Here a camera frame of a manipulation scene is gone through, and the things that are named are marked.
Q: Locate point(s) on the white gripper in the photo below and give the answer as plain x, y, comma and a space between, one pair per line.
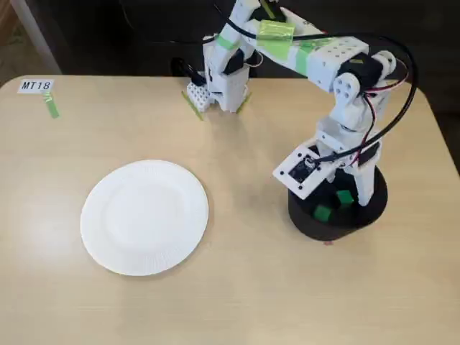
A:
364, 181

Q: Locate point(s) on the green cube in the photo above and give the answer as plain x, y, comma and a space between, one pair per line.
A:
343, 198
321, 212

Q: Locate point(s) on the black pot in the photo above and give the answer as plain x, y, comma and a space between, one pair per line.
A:
323, 231

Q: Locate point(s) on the pink tape piece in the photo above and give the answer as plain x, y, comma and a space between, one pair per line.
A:
328, 243

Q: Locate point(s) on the white paper plate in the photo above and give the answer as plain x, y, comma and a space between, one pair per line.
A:
143, 215

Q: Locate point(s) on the white MT18 label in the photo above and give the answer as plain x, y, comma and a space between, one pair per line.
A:
35, 86

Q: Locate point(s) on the white metal pole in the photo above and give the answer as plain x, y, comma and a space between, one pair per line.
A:
36, 36

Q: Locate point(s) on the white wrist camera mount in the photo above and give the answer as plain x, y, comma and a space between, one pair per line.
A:
302, 172

